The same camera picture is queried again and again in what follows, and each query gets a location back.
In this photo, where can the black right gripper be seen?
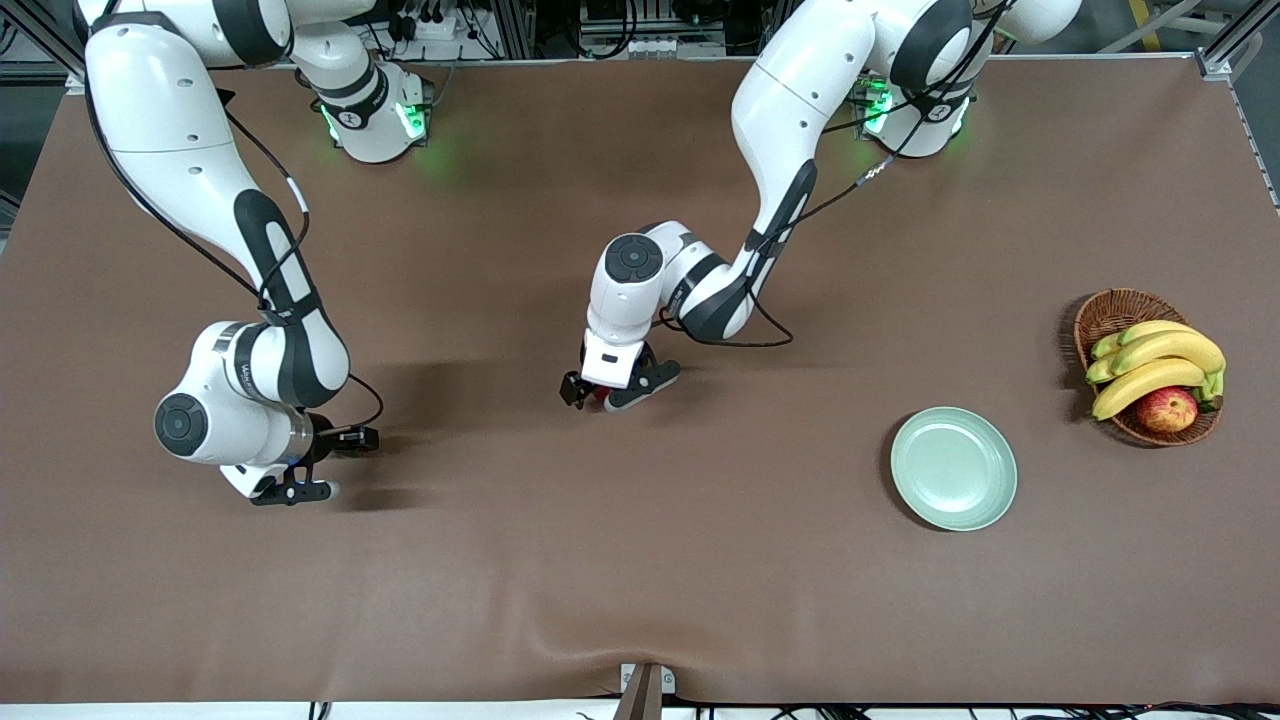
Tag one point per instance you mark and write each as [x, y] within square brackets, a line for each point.
[323, 437]

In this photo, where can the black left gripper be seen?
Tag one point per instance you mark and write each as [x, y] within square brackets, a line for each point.
[573, 388]

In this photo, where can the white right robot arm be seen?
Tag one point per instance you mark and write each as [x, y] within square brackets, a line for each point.
[170, 130]

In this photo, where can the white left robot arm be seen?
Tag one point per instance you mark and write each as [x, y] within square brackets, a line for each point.
[800, 90]

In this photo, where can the light green round plate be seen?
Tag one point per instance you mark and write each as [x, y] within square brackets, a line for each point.
[955, 470]

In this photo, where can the brown table cloth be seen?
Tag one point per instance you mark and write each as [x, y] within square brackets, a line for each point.
[640, 560]

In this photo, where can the white terminal block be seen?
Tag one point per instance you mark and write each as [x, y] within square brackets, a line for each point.
[650, 46]

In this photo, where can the white power strip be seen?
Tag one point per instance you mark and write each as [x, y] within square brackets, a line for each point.
[430, 28]

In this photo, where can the brown wicker basket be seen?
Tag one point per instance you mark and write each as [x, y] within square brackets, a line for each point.
[1115, 310]

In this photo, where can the red yellow apple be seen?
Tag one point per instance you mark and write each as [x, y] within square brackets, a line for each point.
[1167, 410]

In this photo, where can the yellow pole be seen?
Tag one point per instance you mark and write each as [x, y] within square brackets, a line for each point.
[1148, 25]

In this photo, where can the metal table edge bracket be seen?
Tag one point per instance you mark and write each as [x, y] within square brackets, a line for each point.
[645, 695]

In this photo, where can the aluminium frame profile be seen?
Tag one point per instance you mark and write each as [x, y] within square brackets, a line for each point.
[1235, 40]
[40, 35]

